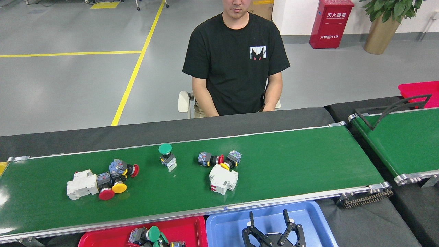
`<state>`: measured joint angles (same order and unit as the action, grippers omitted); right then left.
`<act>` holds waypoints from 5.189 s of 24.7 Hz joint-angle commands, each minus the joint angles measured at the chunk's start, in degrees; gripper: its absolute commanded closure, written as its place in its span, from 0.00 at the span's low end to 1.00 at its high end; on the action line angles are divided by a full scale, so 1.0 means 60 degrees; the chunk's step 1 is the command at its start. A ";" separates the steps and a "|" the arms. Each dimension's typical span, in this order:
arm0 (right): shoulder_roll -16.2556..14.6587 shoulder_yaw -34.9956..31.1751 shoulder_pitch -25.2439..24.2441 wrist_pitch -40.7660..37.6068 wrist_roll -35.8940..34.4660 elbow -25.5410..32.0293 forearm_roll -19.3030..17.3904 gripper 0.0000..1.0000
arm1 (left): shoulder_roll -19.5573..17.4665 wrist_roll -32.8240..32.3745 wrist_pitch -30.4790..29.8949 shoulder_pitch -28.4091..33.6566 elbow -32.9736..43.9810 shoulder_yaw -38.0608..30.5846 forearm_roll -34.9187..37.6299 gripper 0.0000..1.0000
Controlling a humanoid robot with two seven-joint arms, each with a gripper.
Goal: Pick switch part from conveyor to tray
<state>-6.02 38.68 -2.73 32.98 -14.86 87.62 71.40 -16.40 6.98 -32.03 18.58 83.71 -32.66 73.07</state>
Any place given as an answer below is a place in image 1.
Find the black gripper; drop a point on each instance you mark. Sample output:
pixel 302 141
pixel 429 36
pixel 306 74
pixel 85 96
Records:
pixel 272 244

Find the white circuit breaker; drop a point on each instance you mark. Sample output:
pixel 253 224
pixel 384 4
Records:
pixel 223 180
pixel 82 185

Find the person's left forearm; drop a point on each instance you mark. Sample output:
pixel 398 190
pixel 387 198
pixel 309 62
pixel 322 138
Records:
pixel 274 92

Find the person's right forearm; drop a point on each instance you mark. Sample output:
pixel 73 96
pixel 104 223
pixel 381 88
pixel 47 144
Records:
pixel 204 97

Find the blue plastic tray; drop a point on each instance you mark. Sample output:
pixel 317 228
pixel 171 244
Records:
pixel 226 230

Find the long green conveyor belt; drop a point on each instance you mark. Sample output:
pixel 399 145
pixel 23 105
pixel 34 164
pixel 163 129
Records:
pixel 274 164

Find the short green conveyor belt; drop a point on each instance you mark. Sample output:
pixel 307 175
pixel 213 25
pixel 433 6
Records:
pixel 404 144

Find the red plastic tray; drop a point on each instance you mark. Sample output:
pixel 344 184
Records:
pixel 109 236

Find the yellow plastic tray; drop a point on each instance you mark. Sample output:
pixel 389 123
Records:
pixel 2 168

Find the grey office chair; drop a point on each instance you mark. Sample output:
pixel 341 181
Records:
pixel 183 101

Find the large black table cloth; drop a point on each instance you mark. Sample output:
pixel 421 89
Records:
pixel 137 132

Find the person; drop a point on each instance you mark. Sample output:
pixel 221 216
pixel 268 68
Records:
pixel 233 61

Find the red plastic bin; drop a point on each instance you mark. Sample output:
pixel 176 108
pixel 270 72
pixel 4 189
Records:
pixel 418 92

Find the red fire extinguisher box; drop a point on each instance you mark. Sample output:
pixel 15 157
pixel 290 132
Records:
pixel 331 25

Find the brown cardboard box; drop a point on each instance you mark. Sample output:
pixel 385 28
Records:
pixel 262 10

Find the green leafy plant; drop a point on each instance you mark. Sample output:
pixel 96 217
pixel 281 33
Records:
pixel 391 8

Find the white stand on wheels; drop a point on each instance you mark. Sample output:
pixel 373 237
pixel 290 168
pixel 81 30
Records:
pixel 138 6

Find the black conveyor guide bracket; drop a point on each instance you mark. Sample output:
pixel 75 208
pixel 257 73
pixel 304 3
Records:
pixel 363 120

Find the white wall socket with conduit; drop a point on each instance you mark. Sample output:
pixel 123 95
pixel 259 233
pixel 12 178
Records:
pixel 436 15

